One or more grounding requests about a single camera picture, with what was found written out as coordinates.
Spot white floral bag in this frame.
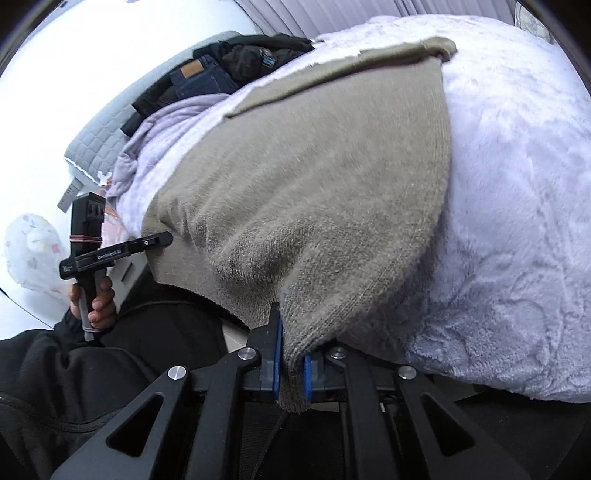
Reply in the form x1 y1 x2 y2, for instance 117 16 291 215
5 214 69 300

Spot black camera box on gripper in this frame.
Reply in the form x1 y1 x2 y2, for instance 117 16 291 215
69 192 106 257

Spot dark blue jeans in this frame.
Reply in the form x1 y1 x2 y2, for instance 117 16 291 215
121 55 238 137

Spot grey pleated curtain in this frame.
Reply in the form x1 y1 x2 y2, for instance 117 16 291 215
238 0 516 38

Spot black jacket pile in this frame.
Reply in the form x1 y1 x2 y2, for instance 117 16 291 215
192 34 314 86

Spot person's black clothed body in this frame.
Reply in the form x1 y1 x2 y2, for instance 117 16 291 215
1 278 590 479

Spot white puffer jacket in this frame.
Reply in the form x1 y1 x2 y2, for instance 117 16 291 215
514 1 556 45

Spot brown knit sweater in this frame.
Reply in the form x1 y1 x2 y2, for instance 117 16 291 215
142 37 457 412

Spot lavender plush bed blanket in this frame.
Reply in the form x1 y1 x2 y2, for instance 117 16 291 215
107 15 590 403

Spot person's left hand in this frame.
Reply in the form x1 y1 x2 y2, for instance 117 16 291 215
69 277 116 330

